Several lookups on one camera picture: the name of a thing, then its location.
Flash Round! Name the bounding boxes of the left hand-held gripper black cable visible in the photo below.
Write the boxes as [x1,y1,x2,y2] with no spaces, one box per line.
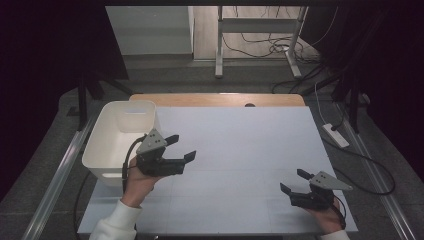
[121,133,148,194]

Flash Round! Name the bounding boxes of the white plastic bin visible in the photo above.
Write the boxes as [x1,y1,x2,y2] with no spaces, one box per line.
[81,100,163,188]

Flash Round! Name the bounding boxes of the person's right hand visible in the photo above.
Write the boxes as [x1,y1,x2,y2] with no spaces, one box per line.
[306,198,346,236]

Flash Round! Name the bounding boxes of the tangle of floor cables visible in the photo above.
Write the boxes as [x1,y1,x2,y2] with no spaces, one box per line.
[221,6,321,63]

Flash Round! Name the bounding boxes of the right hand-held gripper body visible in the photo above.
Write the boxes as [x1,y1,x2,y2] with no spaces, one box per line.
[289,170,354,211]

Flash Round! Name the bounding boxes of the person's left hand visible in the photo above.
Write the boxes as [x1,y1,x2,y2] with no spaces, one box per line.
[120,156,164,209]

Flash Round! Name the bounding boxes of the dark curtain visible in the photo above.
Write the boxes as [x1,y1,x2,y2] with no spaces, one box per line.
[299,5,424,183]
[0,0,129,201]

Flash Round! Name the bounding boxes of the black stand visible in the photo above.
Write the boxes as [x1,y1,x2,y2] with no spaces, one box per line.
[68,71,134,131]
[309,6,371,134]

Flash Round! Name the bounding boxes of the looped black floor cable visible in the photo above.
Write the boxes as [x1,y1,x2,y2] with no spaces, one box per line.
[321,136,397,196]

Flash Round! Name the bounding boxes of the white table cover board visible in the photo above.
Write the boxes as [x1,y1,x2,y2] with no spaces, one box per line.
[77,105,359,236]

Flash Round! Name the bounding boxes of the black floor cables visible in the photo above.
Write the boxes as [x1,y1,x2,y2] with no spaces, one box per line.
[271,63,338,95]

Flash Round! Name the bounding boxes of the white metal stand frame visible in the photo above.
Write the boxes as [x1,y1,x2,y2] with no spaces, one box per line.
[214,5,309,80]

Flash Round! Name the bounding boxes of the white cabinet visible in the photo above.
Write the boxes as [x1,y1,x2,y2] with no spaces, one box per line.
[105,5,195,56]

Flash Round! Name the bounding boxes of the aluminium rail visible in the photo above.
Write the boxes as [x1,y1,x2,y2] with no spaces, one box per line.
[21,113,98,240]
[334,103,418,240]

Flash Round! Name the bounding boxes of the thin white cable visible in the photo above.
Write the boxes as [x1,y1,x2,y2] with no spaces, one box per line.
[314,81,327,126]

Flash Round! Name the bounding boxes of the white power strip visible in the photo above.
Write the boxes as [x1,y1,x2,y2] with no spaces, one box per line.
[321,123,350,149]

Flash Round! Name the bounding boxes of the hand-held gripper black cable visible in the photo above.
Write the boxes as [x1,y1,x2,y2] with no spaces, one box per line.
[121,133,148,194]
[331,194,348,231]

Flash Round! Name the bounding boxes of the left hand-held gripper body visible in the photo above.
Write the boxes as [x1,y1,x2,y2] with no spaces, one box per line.
[135,128,188,178]

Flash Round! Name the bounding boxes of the right hand-held gripper black cable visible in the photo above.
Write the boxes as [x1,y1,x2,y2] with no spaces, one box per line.
[331,194,348,231]

